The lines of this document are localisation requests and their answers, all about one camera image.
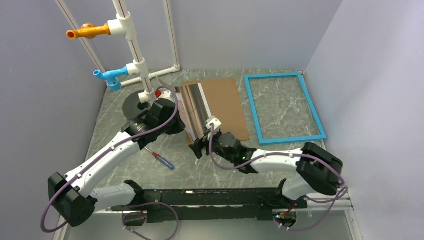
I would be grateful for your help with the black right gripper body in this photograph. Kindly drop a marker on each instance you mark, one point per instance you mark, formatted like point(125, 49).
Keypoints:
point(217, 149)

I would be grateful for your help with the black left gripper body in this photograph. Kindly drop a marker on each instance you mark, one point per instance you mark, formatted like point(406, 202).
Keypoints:
point(172, 127)

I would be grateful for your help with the clear glass pane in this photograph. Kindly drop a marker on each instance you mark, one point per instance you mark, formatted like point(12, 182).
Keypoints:
point(198, 108)

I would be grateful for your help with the blue handled screwdriver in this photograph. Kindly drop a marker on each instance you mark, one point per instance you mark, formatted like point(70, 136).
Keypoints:
point(161, 159)

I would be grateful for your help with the blue picture frame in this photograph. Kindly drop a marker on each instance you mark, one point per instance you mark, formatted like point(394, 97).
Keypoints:
point(282, 109)

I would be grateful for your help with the printed plant photo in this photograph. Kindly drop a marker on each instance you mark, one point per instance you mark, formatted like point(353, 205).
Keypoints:
point(183, 112)

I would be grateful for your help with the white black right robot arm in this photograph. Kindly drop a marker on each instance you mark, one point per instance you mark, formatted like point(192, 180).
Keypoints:
point(281, 161)

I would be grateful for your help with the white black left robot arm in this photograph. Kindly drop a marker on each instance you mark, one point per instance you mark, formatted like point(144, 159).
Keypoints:
point(75, 195)

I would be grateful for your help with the dark grey perforated spool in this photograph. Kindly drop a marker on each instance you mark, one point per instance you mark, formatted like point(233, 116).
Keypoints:
point(132, 106)

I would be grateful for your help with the blue pipe fitting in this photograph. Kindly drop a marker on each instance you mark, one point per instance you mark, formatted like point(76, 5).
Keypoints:
point(111, 77)

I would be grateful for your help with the orange pipe fitting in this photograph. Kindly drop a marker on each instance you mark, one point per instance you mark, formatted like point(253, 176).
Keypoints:
point(88, 31)

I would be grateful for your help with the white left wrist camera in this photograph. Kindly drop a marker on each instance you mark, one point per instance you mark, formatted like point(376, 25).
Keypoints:
point(167, 95)

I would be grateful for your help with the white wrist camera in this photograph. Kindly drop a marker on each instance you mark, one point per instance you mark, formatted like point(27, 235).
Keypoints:
point(167, 95)
point(213, 122)

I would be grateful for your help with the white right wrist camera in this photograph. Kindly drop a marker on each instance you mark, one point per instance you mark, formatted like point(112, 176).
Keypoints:
point(213, 122)

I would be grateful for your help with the brown frame backing board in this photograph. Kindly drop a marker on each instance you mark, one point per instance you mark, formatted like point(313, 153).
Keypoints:
point(225, 104)

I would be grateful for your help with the aluminium extrusion rail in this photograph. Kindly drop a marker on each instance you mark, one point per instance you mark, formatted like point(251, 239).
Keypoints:
point(331, 202)

